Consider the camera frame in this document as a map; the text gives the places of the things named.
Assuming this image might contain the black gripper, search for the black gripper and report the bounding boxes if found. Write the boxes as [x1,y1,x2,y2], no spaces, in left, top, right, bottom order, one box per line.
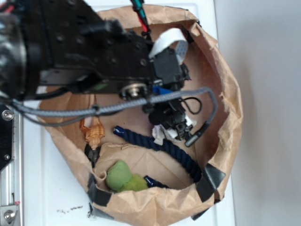
[142,48,194,141]

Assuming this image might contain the white paper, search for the white paper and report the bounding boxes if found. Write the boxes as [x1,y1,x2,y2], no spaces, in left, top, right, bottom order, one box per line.
[152,124,182,145]

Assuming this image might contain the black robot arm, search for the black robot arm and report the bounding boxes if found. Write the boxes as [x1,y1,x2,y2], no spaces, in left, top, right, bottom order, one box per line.
[0,0,193,140]

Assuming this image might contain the brown paper bag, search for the brown paper bag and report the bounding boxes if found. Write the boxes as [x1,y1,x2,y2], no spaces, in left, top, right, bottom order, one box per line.
[48,5,243,226]

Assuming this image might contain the green plush toy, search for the green plush toy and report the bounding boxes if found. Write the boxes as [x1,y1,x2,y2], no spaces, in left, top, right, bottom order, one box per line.
[105,160,148,193]

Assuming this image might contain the orange conch seashell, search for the orange conch seashell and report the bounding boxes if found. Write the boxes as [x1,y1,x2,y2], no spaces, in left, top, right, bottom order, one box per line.
[80,117,105,150]

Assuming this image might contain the dark blue rope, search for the dark blue rope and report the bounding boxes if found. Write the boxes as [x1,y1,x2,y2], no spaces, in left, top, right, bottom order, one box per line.
[113,125,203,189]

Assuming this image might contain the white flat ribbon cable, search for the white flat ribbon cable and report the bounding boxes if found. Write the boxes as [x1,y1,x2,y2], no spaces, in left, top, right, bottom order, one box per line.
[148,28,189,65]

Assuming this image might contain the red and green wires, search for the red and green wires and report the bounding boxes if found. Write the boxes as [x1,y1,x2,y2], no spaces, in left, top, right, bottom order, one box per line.
[130,0,151,36]

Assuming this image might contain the grey braided cable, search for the grey braided cable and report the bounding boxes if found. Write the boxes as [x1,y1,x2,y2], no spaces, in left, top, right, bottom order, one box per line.
[10,86,218,148]

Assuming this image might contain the black metal bracket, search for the black metal bracket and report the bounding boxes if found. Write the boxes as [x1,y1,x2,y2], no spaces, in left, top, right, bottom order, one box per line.
[0,104,14,172]

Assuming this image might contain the aluminium frame rail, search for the aluminium frame rail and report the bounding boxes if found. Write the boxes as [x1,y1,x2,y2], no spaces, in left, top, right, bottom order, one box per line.
[0,106,24,226]

